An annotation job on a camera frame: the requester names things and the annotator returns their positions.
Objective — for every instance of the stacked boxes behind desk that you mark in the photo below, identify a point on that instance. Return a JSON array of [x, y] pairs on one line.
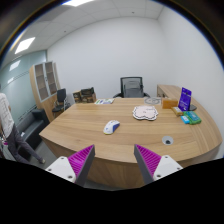
[[86, 95]]

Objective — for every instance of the white and blue computer mouse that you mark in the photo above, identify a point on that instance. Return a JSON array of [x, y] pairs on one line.
[[111, 126]]

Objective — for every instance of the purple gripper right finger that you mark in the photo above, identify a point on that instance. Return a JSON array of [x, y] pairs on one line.
[[153, 166]]

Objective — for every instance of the person in white shirt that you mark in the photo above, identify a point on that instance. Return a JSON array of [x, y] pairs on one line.
[[13, 138]]

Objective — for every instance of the green packet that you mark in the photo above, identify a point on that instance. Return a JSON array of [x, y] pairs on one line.
[[192, 116]]

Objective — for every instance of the yellow small box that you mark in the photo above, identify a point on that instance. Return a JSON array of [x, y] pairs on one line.
[[177, 111]]

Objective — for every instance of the colourful leaflet on desk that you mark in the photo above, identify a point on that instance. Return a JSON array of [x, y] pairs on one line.
[[104, 101]]

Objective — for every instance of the grey desk cable grommet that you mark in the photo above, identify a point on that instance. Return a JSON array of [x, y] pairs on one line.
[[167, 140]]

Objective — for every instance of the small blue packet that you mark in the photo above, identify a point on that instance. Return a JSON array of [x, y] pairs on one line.
[[185, 119]]

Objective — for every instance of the grey mesh office chair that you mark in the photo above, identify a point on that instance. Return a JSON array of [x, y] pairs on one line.
[[131, 87]]

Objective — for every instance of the dark grey sofa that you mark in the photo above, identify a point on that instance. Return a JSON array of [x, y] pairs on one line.
[[31, 125]]

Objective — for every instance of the black side chair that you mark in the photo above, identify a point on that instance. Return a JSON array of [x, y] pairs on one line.
[[61, 103]]

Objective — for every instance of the orange cardboard box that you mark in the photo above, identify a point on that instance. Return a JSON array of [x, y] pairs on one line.
[[168, 103]]

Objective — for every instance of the wooden side credenza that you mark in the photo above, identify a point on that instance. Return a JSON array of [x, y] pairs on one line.
[[169, 91]]

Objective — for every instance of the wooden glass-door cabinet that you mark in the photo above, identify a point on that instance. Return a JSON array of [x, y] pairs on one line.
[[44, 83]]

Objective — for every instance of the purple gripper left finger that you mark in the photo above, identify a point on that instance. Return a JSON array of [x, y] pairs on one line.
[[74, 168]]

